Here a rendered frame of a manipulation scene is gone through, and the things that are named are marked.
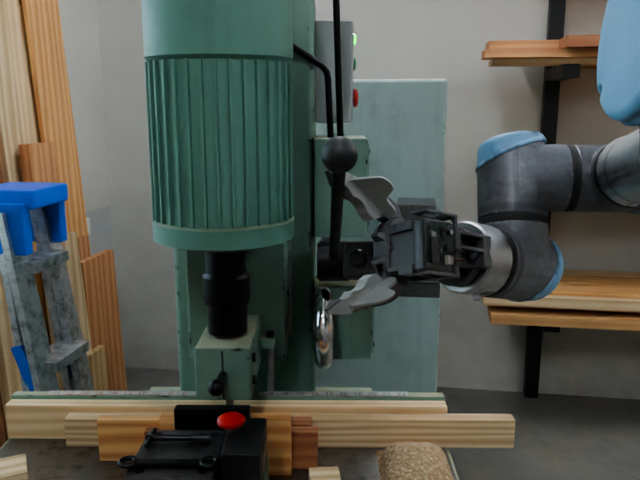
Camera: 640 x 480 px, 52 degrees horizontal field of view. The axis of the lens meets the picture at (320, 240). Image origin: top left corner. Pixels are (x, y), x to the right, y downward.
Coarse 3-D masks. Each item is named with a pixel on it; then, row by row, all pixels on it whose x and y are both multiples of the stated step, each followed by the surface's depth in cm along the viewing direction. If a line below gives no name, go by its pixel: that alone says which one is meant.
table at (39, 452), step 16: (0, 448) 88; (16, 448) 88; (32, 448) 88; (48, 448) 88; (64, 448) 88; (80, 448) 88; (96, 448) 88; (320, 448) 88; (336, 448) 88; (352, 448) 88; (368, 448) 88; (384, 448) 88; (32, 464) 84; (48, 464) 84; (64, 464) 84; (80, 464) 84; (96, 464) 84; (112, 464) 84; (320, 464) 84; (336, 464) 84; (352, 464) 84; (368, 464) 84
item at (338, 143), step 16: (336, 144) 60; (352, 144) 61; (336, 160) 60; (352, 160) 61; (336, 176) 65; (336, 192) 70; (336, 208) 74; (336, 224) 79; (336, 240) 86; (320, 256) 95; (336, 256) 94; (320, 272) 96; (336, 272) 96
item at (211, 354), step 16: (256, 320) 92; (208, 336) 85; (240, 336) 85; (256, 336) 88; (208, 352) 81; (224, 352) 81; (240, 352) 81; (256, 352) 88; (208, 368) 82; (224, 368) 82; (240, 368) 82; (256, 368) 89; (208, 384) 82; (224, 384) 82; (240, 384) 82
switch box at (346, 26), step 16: (320, 32) 104; (352, 32) 105; (320, 48) 105; (352, 48) 105; (352, 64) 106; (320, 80) 106; (352, 80) 106; (320, 96) 106; (352, 96) 107; (320, 112) 107
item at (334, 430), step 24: (72, 432) 88; (96, 432) 88; (336, 432) 88; (360, 432) 88; (384, 432) 88; (408, 432) 88; (432, 432) 88; (456, 432) 87; (480, 432) 87; (504, 432) 87
